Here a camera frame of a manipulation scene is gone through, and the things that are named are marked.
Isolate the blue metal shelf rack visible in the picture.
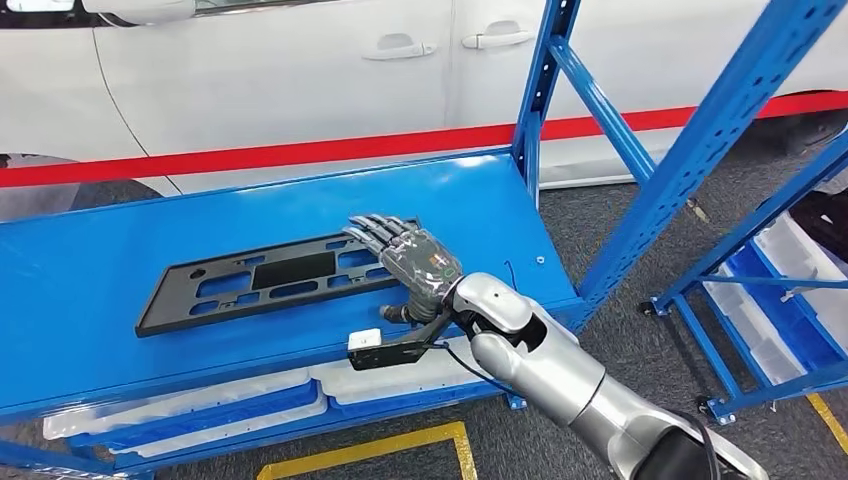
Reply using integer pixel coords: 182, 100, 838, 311
0, 0, 848, 480
639, 132, 848, 426

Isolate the black plastic plate part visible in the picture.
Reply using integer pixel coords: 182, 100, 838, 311
135, 217, 425, 338

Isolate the yellow floor tape square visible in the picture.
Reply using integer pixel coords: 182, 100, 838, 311
256, 421, 478, 480

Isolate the white car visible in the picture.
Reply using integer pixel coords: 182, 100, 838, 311
0, 0, 848, 223

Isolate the black car part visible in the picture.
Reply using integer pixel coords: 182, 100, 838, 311
788, 188, 848, 264

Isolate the yellow floor tape line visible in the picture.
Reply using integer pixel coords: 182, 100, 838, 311
806, 394, 848, 456

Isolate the thin black camera cable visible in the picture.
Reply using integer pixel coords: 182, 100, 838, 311
438, 341, 526, 399

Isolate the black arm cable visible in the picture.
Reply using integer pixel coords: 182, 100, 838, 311
667, 409, 725, 480

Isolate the blue plastic bin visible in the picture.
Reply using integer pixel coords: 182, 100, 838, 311
725, 245, 848, 374

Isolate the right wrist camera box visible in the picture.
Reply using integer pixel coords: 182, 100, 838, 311
347, 309, 458, 372

